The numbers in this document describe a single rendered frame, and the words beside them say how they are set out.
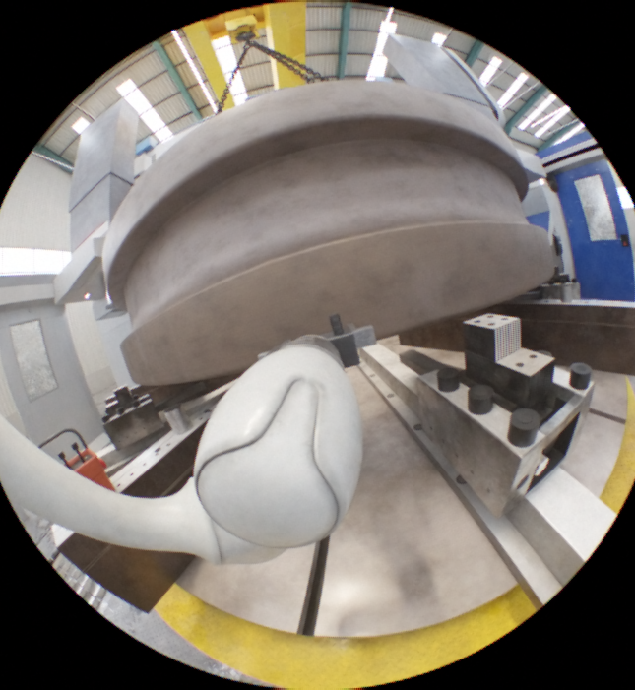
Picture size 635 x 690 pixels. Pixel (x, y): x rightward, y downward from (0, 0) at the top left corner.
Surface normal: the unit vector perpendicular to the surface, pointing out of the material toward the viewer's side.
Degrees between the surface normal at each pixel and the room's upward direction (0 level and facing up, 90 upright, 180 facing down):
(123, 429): 90
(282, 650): 0
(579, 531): 0
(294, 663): 0
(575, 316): 90
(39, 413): 90
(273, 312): 90
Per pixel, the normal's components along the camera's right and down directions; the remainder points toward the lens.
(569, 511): -0.27, -0.94
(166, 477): 0.91, -0.18
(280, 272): -0.11, 0.25
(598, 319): -0.86, 0.33
